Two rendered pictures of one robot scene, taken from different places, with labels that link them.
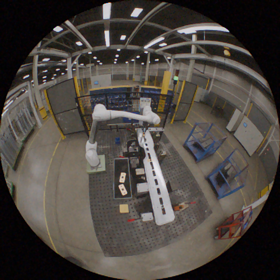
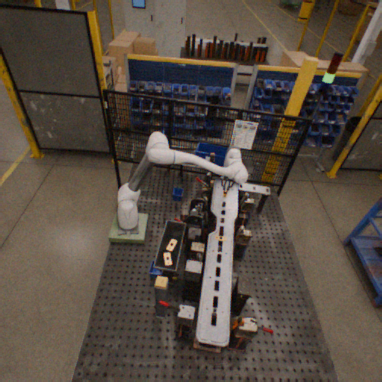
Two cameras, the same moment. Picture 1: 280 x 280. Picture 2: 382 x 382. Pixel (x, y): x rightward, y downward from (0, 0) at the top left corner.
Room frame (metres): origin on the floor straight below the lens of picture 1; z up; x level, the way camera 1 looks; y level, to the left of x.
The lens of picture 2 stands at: (-0.65, -0.25, 2.57)
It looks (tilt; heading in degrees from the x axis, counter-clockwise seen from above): 43 degrees down; 18
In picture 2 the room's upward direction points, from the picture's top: 6 degrees clockwise
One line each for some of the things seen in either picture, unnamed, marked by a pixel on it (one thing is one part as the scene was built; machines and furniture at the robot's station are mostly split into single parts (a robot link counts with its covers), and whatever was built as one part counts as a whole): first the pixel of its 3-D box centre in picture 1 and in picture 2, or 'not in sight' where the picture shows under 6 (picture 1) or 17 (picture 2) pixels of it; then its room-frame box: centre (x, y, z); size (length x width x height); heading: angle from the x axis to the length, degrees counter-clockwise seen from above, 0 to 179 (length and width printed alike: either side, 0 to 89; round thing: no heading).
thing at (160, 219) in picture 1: (151, 162); (221, 241); (0.52, -0.17, 1.00); 1.38 x 0.22 x 0.02; 13
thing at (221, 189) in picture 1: (230, 172); not in sight; (0.48, -2.64, 0.47); 1.20 x 0.80 x 0.95; 112
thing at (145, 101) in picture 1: (144, 104); (243, 134); (1.55, -0.02, 1.30); 0.23 x 0.02 x 0.31; 103
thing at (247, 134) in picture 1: (250, 133); not in sight; (2.50, -7.99, 1.22); 2.40 x 0.54 x 2.45; 22
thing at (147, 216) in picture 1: (144, 215); (184, 323); (-0.08, -0.12, 0.88); 0.11 x 0.10 x 0.36; 103
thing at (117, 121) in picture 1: (129, 120); (207, 161); (1.37, 0.24, 1.01); 0.90 x 0.22 x 0.03; 103
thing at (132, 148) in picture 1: (132, 157); (195, 227); (0.58, 0.07, 0.94); 0.18 x 0.13 x 0.49; 13
